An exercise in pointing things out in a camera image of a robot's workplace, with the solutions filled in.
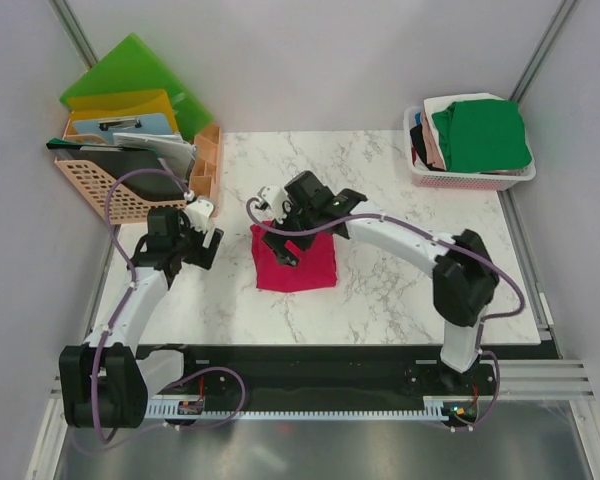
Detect black folder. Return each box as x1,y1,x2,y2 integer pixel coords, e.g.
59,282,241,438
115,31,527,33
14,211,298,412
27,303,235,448
46,138,186,201

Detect green t shirt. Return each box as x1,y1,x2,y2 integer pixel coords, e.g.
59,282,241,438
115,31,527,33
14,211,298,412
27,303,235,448
432,99,532,174

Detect pink red t shirt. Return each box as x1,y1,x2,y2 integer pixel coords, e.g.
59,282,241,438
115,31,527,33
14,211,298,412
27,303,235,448
250,224,338,293

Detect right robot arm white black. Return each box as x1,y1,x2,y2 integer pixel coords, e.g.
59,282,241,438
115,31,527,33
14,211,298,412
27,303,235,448
255,171,499,394

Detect aluminium frame rail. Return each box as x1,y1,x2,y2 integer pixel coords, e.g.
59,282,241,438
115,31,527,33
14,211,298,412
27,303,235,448
49,357,598,401

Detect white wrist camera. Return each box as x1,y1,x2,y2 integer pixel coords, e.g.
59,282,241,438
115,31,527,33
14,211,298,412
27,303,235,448
184,197,215,233
256,186,290,222

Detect green plastic folder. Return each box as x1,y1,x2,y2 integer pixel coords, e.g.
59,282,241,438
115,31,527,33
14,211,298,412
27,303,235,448
60,33,213,140

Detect white slotted cable duct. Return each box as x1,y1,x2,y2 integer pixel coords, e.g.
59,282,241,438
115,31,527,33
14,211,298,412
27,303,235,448
145,396,475,422

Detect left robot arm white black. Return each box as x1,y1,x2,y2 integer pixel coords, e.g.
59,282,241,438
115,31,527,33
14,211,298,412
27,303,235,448
59,198,223,429

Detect right aluminium corner post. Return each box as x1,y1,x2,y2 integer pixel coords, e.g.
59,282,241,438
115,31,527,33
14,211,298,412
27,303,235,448
509,0,581,104

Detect black t shirt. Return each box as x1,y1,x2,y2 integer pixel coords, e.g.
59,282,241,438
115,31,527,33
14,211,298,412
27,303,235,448
409,124,434,171

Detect yellow plastic folder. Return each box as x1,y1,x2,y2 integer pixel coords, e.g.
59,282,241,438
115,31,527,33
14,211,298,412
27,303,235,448
68,89,179,132

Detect beige t shirt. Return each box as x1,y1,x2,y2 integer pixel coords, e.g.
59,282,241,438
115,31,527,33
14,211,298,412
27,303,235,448
421,110,446,171

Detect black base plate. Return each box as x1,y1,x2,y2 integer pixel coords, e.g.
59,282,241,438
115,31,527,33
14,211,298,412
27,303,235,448
164,345,496,412

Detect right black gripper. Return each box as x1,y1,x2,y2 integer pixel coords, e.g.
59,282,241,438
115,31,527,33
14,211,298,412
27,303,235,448
261,196,320,268

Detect white plastic laundry basket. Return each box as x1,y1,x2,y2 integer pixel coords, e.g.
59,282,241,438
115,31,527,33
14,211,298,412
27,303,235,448
403,106,536,191

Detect white t shirt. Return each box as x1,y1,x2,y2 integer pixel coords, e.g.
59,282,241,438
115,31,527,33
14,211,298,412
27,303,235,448
423,93,502,154

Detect left aluminium corner post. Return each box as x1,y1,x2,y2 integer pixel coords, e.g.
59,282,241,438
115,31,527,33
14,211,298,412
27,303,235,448
48,0,99,69

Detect white paper documents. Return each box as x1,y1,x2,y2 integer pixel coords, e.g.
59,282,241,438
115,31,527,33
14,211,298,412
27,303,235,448
113,133,197,180

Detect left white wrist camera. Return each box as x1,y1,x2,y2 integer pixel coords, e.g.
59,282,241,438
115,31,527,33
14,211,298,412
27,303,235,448
184,197,215,233

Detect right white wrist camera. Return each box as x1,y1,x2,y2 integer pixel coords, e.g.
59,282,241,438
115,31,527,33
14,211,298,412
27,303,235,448
256,186,290,222

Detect aluminium corner post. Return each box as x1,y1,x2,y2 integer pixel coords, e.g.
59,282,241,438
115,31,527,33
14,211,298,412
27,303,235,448
48,0,99,69
509,0,581,104

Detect blue clipboard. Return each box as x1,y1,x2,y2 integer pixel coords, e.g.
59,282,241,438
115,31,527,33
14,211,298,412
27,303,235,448
73,113,173,137

